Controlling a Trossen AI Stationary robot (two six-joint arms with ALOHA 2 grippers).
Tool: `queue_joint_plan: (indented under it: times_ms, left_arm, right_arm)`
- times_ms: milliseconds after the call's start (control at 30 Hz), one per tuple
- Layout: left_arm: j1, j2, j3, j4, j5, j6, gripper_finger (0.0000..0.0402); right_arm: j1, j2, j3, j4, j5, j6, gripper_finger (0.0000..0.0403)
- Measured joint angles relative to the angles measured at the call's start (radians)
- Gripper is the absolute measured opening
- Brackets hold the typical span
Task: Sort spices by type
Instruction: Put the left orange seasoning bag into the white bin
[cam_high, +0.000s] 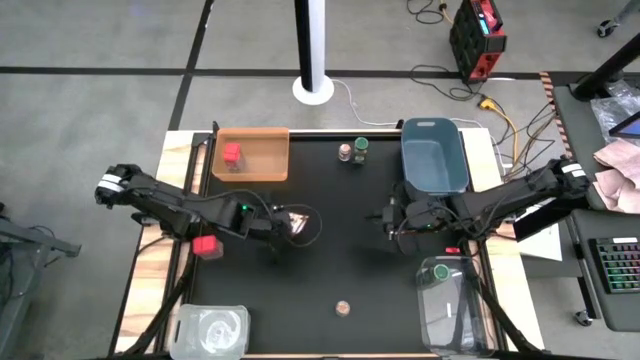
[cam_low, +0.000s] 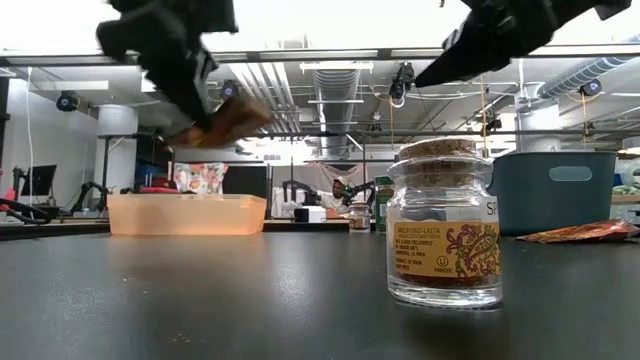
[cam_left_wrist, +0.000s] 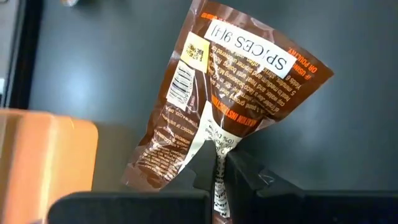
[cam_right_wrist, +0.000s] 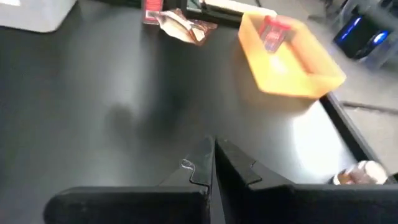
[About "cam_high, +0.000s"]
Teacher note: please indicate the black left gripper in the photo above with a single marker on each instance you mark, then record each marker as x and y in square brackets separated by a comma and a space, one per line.
[260, 222]

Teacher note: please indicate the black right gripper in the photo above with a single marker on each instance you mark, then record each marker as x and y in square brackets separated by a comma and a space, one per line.
[420, 212]

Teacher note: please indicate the brown spice packet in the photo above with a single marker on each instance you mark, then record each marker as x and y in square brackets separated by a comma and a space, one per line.
[300, 223]

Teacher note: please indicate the green-capped spice jar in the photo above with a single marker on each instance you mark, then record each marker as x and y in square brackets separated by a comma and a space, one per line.
[440, 272]
[361, 146]

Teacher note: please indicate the small pink-spice cork jar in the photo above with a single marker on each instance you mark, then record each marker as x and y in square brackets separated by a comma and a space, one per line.
[345, 151]

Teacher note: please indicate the red-capped spice jar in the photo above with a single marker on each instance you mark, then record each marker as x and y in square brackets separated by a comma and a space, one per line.
[206, 246]

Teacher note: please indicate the red cube block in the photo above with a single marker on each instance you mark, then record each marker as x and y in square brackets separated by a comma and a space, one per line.
[232, 152]

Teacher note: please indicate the cork-stoppered saffron glass jar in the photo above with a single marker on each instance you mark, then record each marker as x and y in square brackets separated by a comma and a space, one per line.
[342, 309]

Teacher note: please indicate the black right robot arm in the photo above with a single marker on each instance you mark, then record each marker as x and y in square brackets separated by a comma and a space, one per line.
[500, 200]

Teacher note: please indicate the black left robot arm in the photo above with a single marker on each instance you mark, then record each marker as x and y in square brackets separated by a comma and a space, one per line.
[165, 205]

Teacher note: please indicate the black table mat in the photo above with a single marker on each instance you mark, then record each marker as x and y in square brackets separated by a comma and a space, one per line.
[300, 280]

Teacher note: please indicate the blue plastic bin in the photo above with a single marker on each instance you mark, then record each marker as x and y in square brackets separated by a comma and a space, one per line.
[432, 160]

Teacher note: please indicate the orange plastic bin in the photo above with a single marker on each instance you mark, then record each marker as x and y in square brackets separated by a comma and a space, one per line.
[265, 155]

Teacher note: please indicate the clear tall plastic container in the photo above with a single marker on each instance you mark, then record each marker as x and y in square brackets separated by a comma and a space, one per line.
[445, 315]

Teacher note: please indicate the clear lidded plastic container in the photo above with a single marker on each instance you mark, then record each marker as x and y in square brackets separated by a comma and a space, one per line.
[210, 330]

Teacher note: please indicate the white paper sheet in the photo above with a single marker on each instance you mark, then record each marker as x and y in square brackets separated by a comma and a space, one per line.
[542, 245]

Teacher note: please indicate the black flat panel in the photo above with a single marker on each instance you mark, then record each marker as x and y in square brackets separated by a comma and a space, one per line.
[550, 220]

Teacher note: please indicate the tower fan with round base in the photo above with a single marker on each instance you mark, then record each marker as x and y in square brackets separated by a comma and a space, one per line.
[312, 50]

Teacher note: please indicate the striped hazard tape strip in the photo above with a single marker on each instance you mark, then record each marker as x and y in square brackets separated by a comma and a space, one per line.
[555, 115]

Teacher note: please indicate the red and black tool case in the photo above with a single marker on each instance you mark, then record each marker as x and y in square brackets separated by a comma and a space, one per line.
[475, 40]

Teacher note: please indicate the grey desk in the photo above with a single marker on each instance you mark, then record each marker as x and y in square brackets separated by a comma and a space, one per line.
[575, 130]
[620, 310]

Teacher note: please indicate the desk caster wheel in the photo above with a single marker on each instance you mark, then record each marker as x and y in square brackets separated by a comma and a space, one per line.
[583, 318]

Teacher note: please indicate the pink cloth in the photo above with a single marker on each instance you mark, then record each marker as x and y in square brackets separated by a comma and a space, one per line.
[620, 175]

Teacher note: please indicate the backlit black keyboard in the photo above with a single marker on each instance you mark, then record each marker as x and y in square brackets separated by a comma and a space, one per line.
[620, 265]

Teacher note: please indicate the clear plastic bag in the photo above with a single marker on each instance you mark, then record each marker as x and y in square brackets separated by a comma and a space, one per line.
[610, 112]

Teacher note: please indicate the black slanted pole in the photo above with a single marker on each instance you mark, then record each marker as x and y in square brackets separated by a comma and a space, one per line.
[605, 70]

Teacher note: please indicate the grey metal stand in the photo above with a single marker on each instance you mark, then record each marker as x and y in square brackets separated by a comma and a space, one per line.
[25, 240]

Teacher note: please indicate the chair caster wheel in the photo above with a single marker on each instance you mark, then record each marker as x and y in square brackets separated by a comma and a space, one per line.
[607, 27]

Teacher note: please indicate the black frame post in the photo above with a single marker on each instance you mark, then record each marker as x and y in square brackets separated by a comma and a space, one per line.
[215, 127]

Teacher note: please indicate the black diagonal frame brace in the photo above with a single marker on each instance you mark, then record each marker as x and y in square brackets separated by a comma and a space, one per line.
[165, 310]
[500, 320]

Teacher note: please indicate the tablet with dark frame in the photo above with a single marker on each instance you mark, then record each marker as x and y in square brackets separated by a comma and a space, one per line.
[630, 129]

